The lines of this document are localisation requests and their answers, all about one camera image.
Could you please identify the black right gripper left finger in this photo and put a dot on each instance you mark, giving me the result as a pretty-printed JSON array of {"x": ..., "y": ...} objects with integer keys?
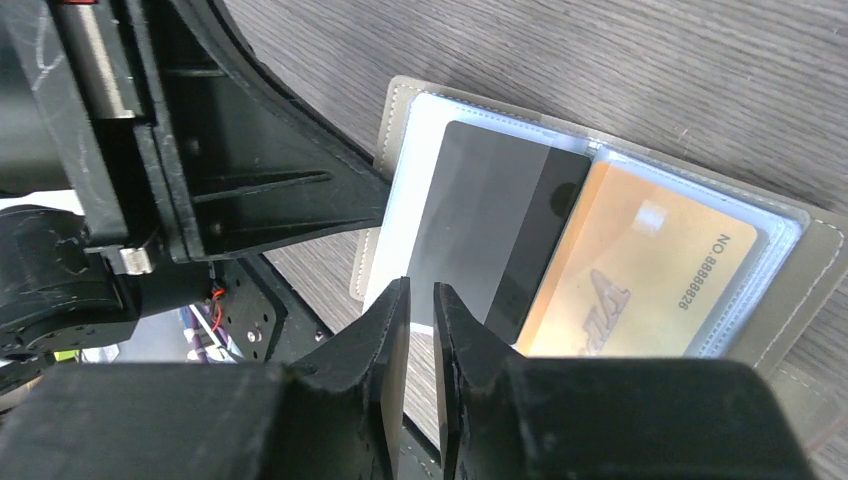
[{"x": 334, "y": 414}]

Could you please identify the black credit card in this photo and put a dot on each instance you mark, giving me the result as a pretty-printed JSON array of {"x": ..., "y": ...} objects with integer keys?
[{"x": 495, "y": 212}]

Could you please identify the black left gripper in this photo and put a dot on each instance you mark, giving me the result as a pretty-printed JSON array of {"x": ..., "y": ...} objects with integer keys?
[{"x": 138, "y": 140}]

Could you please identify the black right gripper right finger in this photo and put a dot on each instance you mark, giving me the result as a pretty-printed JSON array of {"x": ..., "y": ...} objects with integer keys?
[{"x": 506, "y": 416}]

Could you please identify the gold credit card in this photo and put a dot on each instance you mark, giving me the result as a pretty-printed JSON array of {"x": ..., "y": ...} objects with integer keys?
[{"x": 637, "y": 271}]

